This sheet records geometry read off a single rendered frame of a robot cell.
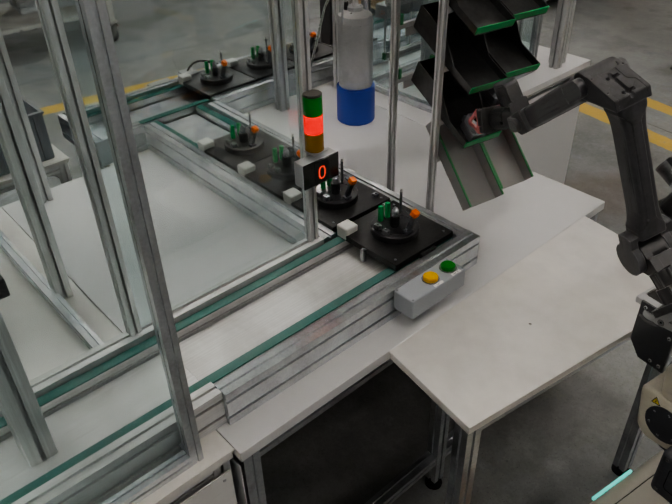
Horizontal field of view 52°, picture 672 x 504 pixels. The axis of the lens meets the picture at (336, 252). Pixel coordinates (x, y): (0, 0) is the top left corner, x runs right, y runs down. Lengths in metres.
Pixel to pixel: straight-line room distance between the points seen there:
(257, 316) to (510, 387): 0.66
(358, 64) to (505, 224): 0.91
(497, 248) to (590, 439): 0.97
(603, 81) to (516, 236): 0.92
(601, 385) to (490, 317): 1.20
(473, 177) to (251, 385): 0.96
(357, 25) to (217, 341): 1.42
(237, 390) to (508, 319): 0.76
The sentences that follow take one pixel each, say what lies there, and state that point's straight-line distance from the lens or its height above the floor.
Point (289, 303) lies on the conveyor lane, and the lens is 1.84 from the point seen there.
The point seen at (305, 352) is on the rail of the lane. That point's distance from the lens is 1.67.
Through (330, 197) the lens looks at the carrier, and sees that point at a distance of 2.12.
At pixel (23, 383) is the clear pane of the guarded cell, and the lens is 1.24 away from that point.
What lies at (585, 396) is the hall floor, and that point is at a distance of 2.97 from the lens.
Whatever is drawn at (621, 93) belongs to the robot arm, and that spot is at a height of 1.59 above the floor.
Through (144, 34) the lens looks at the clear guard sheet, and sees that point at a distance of 1.49.
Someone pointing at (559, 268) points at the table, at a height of 0.86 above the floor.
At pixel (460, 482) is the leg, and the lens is 1.83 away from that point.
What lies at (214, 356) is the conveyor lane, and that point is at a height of 0.92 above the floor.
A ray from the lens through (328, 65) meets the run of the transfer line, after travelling 3.25.
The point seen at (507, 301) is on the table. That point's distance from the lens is 1.96.
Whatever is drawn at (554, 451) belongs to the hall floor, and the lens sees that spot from 2.75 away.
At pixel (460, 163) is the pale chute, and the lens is 2.12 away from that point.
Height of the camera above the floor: 2.10
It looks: 36 degrees down
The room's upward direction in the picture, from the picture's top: 2 degrees counter-clockwise
